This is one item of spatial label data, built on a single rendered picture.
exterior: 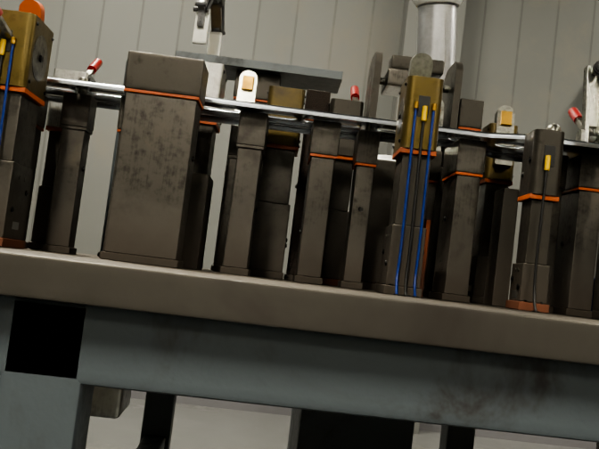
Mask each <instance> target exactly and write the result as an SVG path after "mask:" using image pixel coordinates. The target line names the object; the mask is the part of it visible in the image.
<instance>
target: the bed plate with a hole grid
mask: <svg viewBox="0 0 599 449"><path fill-rule="evenodd" d="M0 295H4V296H11V297H19V298H33V299H41V300H49V301H56V302H63V303H71V304H79V305H87V306H101V307H108V308H117V309H124V310H132V311H139V312H146V313H155V314H169V315H176V316H184V317H192V318H200V319H207V320H215V321H222V322H237V323H244V324H252V325H259V326H267V327H275V328H283V329H290V330H298V331H313V332H320V333H327V334H335V335H342V336H350V337H358V338H366V339H380V340H388V341H396V342H403V343H411V344H418V345H425V346H434V347H448V348H455V349H463V350H471V351H479V352H486V353H494V354H501V355H516V356H523V357H531V358H538V359H546V360H554V361H562V362H569V363H583V364H592V365H599V320H596V319H592V318H586V317H579V316H572V315H565V314H551V313H548V314H545V313H536V312H530V311H522V310H516V309H510V308H505V307H501V306H488V305H483V304H476V303H463V302H455V301H448V300H441V299H435V298H425V297H422V298H412V297H404V296H397V295H391V294H384V293H379V292H376V291H374V290H355V289H348V288H341V287H338V286H331V285H323V284H322V285H317V284H310V283H302V282H294V281H288V280H284V279H282V280H279V279H272V278H265V277H257V276H244V275H237V274H229V273H220V272H213V271H211V270H210V269H206V268H202V270H193V269H186V268H173V267H165V266H158V265H144V264H137V263H129V262H122V261H115V260H108V259H100V258H99V257H98V256H97V255H90V254H82V253H76V255H71V254H63V253H56V252H49V251H42V250H39V249H15V248H6V247H0Z"/></svg>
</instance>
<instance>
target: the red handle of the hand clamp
mask: <svg viewBox="0 0 599 449"><path fill-rule="evenodd" d="M568 114H569V116H570V118H571V119H572V120H573V122H574V123H575V124H576V125H577V126H578V128H579V129H581V126H582V115H581V113H580V112H579V110H578V109H577V108H575V107H573V108H570V109H569V111H568ZM588 141H589V142H591V143H594V142H595V141H597V136H596V135H595V133H594V132H593V131H592V129H591V128H589V134H588Z"/></svg>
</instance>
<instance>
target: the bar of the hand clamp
mask: <svg viewBox="0 0 599 449"><path fill-rule="evenodd" d="M589 128H593V129H594V130H595V135H596V136H597V141H595V143H599V61H597V62H596V63H595V64H594V66H593V68H592V67H591V65H587V66H586V67H585V68H584V80H583V102H582V126H581V129H584V130H585V132H586V136H585V142H588V134H589Z"/></svg>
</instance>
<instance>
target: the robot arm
mask: <svg viewBox="0 0 599 449"><path fill-rule="evenodd" d="M219 1H220V2H219ZM462 1H463V0H413V2H414V5H415V7H416V8H418V21H417V54H418V53H427V54H428V55H429V56H430V57H431V58H432V59H433V60H438V61H444V62H445V66H444V74H443V75H442V76H441V78H440V79H443V80H444V81H445V77H446V74H447V71H448V69H449V68H450V67H451V66H452V65H453V63H454V62H455V41H456V9H457V8H458V7H459V6H460V4H461V3H462ZM225 3H226V0H195V3H194V4H195V6H194V7H193V11H194V12H197V13H196V16H195V23H194V30H193V44H198V45H205V44H206V42H207V35H208V28H209V16H211V31H210V33H209V42H208V49H207V54H211V55H218V56H219V54H220V47H221V40H222V35H225V34H226V32H225ZM209 8H210V14H209ZM378 159H386V160H392V161H395V160H394V159H392V156H390V155H378Z"/></svg>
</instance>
